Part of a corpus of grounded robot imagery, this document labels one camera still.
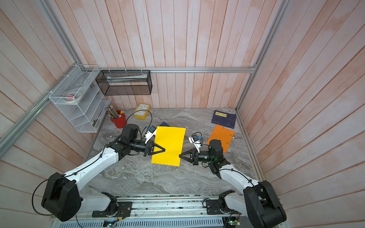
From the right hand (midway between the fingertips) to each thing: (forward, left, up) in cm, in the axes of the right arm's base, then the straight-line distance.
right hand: (180, 143), depth 72 cm
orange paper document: (+23, -33, -26) cm, 48 cm away
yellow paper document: (0, +4, +4) cm, 5 cm away
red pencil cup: (+28, +46, -16) cm, 56 cm away
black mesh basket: (+44, +39, +7) cm, 60 cm away
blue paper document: (+32, +15, -23) cm, 42 cm away
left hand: (-5, +7, -3) cm, 9 cm away
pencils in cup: (+31, +50, -10) cm, 59 cm away
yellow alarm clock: (+44, +34, -21) cm, 60 cm away
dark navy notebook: (+38, -34, -23) cm, 56 cm away
